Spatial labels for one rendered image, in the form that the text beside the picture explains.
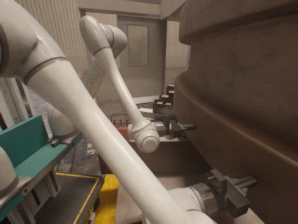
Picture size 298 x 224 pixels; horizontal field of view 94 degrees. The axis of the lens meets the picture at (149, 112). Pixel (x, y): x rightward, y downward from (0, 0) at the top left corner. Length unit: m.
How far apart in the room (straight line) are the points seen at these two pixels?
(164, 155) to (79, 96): 1.11
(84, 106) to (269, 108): 0.64
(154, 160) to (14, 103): 1.09
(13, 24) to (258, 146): 0.67
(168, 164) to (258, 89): 0.98
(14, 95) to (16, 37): 0.80
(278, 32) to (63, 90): 0.71
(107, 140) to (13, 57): 0.21
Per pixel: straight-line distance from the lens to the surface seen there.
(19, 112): 1.15
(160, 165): 1.42
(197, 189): 0.49
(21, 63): 0.35
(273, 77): 0.71
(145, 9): 4.20
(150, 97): 4.43
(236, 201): 0.53
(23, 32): 0.34
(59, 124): 1.11
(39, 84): 0.34
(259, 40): 0.77
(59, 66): 0.34
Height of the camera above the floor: 1.39
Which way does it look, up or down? 23 degrees down
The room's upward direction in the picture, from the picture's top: straight up
